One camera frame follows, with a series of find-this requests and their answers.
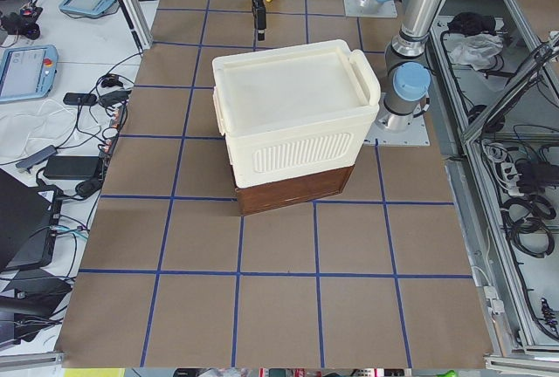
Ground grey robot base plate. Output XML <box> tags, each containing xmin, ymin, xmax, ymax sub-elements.
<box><xmin>363</xmin><ymin>93</ymin><xmax>431</xmax><ymax>147</ymax></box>

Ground black phone device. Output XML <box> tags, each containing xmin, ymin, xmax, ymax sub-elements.
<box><xmin>63</xmin><ymin>93</ymin><xmax>98</xmax><ymax>106</ymax></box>

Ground cream plastic storage box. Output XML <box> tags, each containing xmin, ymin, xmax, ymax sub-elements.
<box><xmin>212</xmin><ymin>39</ymin><xmax>381</xmax><ymax>189</ymax></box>

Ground crumpled white cloth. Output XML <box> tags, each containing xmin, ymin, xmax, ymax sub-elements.
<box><xmin>449</xmin><ymin>33</ymin><xmax>504</xmax><ymax>71</ymax></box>

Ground black power adapter brick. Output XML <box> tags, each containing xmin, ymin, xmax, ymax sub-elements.
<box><xmin>43</xmin><ymin>155</ymin><xmax>100</xmax><ymax>180</ymax></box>

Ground black cloth bundle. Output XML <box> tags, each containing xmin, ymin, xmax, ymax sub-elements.
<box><xmin>447</xmin><ymin>12</ymin><xmax>496</xmax><ymax>37</ymax></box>

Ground coiled black cables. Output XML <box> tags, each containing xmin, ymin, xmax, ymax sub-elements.
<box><xmin>500</xmin><ymin>195</ymin><xmax>556</xmax><ymax>260</ymax></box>

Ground black laptop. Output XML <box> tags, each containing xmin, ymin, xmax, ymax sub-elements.
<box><xmin>1</xmin><ymin>171</ymin><xmax>62</xmax><ymax>272</ymax></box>

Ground brown wooden drawer cabinet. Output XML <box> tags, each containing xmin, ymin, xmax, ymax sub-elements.
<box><xmin>235</xmin><ymin>165</ymin><xmax>355</xmax><ymax>216</ymax></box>

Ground grey usb hub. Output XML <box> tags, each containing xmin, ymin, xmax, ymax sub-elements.
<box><xmin>16</xmin><ymin>145</ymin><xmax>58</xmax><ymax>171</ymax></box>

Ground blue teach pendant lower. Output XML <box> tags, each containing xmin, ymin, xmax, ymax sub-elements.
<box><xmin>1</xmin><ymin>45</ymin><xmax>59</xmax><ymax>103</ymax></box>

